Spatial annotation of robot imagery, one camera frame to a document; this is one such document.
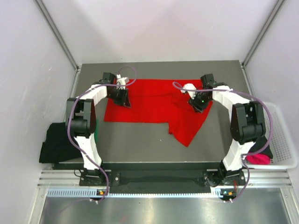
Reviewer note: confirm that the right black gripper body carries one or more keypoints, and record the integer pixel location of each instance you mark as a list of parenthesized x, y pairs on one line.
[(199, 101)]

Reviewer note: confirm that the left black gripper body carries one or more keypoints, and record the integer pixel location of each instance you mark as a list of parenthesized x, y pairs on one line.
[(118, 96)]

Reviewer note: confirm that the red t shirt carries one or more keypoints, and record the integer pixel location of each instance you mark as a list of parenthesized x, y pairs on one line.
[(158, 101)]

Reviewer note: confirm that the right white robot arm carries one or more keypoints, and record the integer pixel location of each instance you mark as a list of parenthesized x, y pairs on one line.
[(247, 124)]

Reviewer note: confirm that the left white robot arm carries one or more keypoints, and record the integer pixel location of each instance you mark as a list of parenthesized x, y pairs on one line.
[(81, 123)]

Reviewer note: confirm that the folded green t shirt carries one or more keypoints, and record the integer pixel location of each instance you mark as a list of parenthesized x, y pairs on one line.
[(96, 131)]

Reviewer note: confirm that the pink t shirt in basket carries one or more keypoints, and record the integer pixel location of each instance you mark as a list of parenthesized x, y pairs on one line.
[(259, 159)]

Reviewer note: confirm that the folded black t shirt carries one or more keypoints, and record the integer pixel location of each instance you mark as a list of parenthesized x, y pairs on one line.
[(57, 146)]

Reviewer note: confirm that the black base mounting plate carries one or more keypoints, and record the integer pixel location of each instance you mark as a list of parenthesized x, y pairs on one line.
[(202, 173)]

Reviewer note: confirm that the white plastic basket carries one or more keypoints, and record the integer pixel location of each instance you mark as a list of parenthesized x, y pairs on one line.
[(281, 145)]

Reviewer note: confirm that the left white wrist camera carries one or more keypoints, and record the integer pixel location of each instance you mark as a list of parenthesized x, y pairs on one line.
[(121, 82)]

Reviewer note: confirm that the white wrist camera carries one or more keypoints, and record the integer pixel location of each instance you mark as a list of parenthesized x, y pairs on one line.
[(189, 89), (121, 82)]

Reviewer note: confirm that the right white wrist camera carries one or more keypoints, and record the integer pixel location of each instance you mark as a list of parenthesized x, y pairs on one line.
[(189, 89)]

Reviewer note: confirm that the right aluminium frame post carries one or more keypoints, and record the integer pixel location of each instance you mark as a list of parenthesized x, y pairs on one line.
[(263, 31)]

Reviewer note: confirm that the aluminium frame post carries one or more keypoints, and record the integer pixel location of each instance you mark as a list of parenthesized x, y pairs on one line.
[(263, 31), (49, 20)]

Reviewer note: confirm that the left aluminium frame post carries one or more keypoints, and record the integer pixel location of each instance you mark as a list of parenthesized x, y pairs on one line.
[(49, 20)]

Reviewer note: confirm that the slotted cable duct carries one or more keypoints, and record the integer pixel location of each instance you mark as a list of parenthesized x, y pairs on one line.
[(98, 193)]

